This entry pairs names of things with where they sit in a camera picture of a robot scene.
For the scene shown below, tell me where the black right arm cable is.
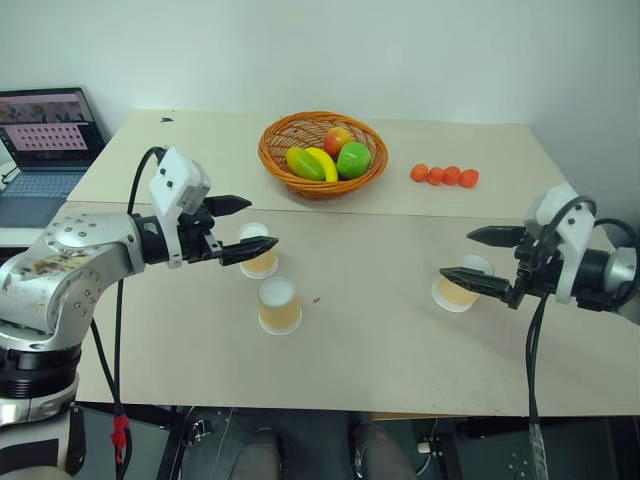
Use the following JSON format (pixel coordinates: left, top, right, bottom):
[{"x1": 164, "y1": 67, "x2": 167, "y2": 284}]
[
  {"x1": 593, "y1": 217, "x2": 639, "y2": 250},
  {"x1": 523, "y1": 194, "x2": 599, "y2": 420}
]

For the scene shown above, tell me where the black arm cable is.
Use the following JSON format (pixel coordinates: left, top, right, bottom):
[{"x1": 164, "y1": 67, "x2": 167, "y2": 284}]
[
  {"x1": 88, "y1": 318, "x2": 122, "y2": 409},
  {"x1": 593, "y1": 217, "x2": 639, "y2": 250},
  {"x1": 110, "y1": 145, "x2": 169, "y2": 474},
  {"x1": 523, "y1": 194, "x2": 599, "y2": 420}
]

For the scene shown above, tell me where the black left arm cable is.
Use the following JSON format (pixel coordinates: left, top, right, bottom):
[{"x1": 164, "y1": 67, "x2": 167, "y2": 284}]
[
  {"x1": 110, "y1": 145, "x2": 169, "y2": 474},
  {"x1": 88, "y1": 318, "x2": 122, "y2": 409}
]

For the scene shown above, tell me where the green toy apple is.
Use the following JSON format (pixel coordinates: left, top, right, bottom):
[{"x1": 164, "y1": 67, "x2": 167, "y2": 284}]
[{"x1": 335, "y1": 141, "x2": 374, "y2": 179}]

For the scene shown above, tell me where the red cable tie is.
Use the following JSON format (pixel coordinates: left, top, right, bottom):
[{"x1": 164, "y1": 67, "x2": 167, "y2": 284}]
[{"x1": 110, "y1": 415, "x2": 131, "y2": 464}]

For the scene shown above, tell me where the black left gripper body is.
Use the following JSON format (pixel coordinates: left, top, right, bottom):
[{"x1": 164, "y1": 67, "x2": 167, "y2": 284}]
[{"x1": 175, "y1": 203, "x2": 224, "y2": 265}]

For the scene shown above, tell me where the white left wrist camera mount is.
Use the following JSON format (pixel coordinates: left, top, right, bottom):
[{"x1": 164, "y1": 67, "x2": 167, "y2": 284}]
[{"x1": 148, "y1": 146, "x2": 214, "y2": 269}]

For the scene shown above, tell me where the open grey laptop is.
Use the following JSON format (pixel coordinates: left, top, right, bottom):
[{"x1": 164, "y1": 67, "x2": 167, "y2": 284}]
[{"x1": 0, "y1": 87, "x2": 109, "y2": 229}]

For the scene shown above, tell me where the yellow toy banana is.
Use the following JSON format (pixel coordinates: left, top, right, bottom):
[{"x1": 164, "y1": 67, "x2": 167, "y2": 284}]
[{"x1": 304, "y1": 146, "x2": 340, "y2": 183}]

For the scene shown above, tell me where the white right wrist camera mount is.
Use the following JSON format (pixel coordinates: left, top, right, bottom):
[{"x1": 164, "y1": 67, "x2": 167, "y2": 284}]
[{"x1": 523, "y1": 183, "x2": 597, "y2": 305}]

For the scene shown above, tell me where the grey mesh cable sleeve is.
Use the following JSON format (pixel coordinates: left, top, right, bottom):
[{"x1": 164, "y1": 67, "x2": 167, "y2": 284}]
[{"x1": 530, "y1": 422, "x2": 551, "y2": 480}]

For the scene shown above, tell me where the black table leg frame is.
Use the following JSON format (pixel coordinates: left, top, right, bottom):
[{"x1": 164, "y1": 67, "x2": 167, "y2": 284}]
[{"x1": 155, "y1": 405, "x2": 202, "y2": 480}]

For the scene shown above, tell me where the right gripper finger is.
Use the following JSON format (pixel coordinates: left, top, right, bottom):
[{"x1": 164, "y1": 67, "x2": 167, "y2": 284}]
[
  {"x1": 465, "y1": 224, "x2": 526, "y2": 248},
  {"x1": 438, "y1": 266, "x2": 516, "y2": 302}
]

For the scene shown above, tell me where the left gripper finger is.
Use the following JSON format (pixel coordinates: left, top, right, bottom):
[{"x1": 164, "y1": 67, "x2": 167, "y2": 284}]
[
  {"x1": 218, "y1": 236, "x2": 280, "y2": 267},
  {"x1": 203, "y1": 194, "x2": 253, "y2": 218}
]

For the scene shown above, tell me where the white silver robot torso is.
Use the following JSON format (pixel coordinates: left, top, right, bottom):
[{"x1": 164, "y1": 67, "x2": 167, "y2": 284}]
[{"x1": 0, "y1": 397, "x2": 76, "y2": 480}]

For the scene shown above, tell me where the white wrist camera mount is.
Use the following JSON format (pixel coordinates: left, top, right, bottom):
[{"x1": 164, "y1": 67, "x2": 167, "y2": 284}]
[
  {"x1": 523, "y1": 183, "x2": 597, "y2": 305},
  {"x1": 148, "y1": 146, "x2": 214, "y2": 269}
]

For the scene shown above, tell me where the orange paper cup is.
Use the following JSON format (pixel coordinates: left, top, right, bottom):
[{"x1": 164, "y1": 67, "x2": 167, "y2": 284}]
[
  {"x1": 257, "y1": 276, "x2": 305, "y2": 337},
  {"x1": 430, "y1": 254, "x2": 496, "y2": 314},
  {"x1": 237, "y1": 221, "x2": 280, "y2": 280}
]

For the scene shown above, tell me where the red-yellow toy peach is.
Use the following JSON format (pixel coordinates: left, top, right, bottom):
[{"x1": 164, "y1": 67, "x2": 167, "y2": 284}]
[{"x1": 323, "y1": 127, "x2": 352, "y2": 161}]

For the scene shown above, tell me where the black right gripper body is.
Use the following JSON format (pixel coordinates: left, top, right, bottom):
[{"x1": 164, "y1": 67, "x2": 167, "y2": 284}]
[{"x1": 504, "y1": 228, "x2": 566, "y2": 310}]

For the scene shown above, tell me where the yellow-green toy star fruit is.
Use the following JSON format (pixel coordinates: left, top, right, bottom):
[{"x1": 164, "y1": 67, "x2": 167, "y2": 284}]
[{"x1": 284, "y1": 146, "x2": 326, "y2": 182}]

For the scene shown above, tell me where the orange woven basket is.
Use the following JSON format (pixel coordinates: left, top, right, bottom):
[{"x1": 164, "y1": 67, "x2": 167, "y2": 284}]
[{"x1": 257, "y1": 111, "x2": 390, "y2": 201}]

